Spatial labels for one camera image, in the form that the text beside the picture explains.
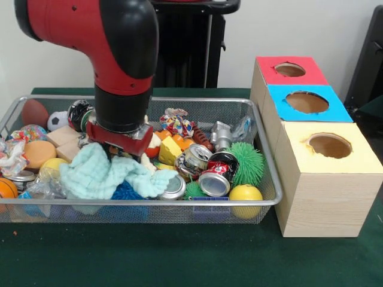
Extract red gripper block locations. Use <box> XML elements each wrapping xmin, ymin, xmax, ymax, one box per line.
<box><xmin>86</xmin><ymin>118</ymin><xmax>155</xmax><ymax>158</ymax></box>

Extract cream waffle cloth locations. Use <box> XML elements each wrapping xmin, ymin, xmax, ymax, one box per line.
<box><xmin>140</xmin><ymin>132</ymin><xmax>163</xmax><ymax>175</ymax></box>

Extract mint green waffle cloth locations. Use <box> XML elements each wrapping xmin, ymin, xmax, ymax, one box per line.
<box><xmin>59</xmin><ymin>142</ymin><xmax>179</xmax><ymax>201</ymax></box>

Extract clear shallow mesh bin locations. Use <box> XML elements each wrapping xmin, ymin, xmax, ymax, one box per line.
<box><xmin>0</xmin><ymin>96</ymin><xmax>283</xmax><ymax>224</ymax></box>

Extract wooden box with three holes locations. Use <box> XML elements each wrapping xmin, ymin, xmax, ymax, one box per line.
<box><xmin>250</xmin><ymin>56</ymin><xmax>383</xmax><ymax>238</ymax></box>

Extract blue spiky ball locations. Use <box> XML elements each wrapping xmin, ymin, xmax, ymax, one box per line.
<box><xmin>111</xmin><ymin>181</ymin><xmax>145</xmax><ymax>201</ymax></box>

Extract yellow toy block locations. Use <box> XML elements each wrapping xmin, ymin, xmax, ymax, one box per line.
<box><xmin>158</xmin><ymin>135</ymin><xmax>184</xmax><ymax>167</ymax></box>

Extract plain wooden block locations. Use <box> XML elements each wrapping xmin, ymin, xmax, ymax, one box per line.
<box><xmin>56</xmin><ymin>139</ymin><xmax>81</xmax><ymax>162</ymax></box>
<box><xmin>46</xmin><ymin>126</ymin><xmax>83</xmax><ymax>147</ymax></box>

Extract orange toy building block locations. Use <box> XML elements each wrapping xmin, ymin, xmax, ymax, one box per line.
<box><xmin>154</xmin><ymin>129</ymin><xmax>194</xmax><ymax>151</ymax></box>

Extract small black white soccer ball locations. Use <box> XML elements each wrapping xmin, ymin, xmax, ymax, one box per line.
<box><xmin>47</xmin><ymin>111</ymin><xmax>69</xmax><ymax>132</ymax></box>

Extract plain yellow ball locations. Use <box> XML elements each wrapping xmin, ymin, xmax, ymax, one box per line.
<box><xmin>38</xmin><ymin>157</ymin><xmax>68</xmax><ymax>180</ymax></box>

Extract brown round burger toy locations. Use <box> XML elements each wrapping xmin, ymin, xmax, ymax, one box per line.
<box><xmin>24</xmin><ymin>140</ymin><xmax>57</xmax><ymax>169</ymax></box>

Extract small brown football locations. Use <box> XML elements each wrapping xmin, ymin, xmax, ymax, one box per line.
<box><xmin>21</xmin><ymin>99</ymin><xmax>50</xmax><ymax>127</ymax></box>

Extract black silver drink can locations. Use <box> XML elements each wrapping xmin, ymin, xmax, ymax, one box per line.
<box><xmin>197</xmin><ymin>151</ymin><xmax>240</xmax><ymax>197</ymax></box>

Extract small orange basketball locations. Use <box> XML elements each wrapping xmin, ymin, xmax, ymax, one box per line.
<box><xmin>0</xmin><ymin>178</ymin><xmax>20</xmax><ymax>200</ymax></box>

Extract dark green table cloth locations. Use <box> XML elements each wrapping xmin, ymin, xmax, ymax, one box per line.
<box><xmin>0</xmin><ymin>87</ymin><xmax>383</xmax><ymax>287</ymax></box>

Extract green fuzzy toy with eyes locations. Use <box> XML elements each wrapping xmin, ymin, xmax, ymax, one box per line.
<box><xmin>227</xmin><ymin>142</ymin><xmax>266</xmax><ymax>187</ymax></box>

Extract yellow smiley ball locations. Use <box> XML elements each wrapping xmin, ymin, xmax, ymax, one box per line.
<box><xmin>229</xmin><ymin>184</ymin><xmax>264</xmax><ymax>218</ymax></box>

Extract black stand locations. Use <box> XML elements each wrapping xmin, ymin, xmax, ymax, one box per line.
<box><xmin>344</xmin><ymin>5</ymin><xmax>383</xmax><ymax>111</ymax></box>

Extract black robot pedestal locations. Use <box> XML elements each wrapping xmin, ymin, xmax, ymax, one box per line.
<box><xmin>150</xmin><ymin>0</ymin><xmax>241</xmax><ymax>89</ymax></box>

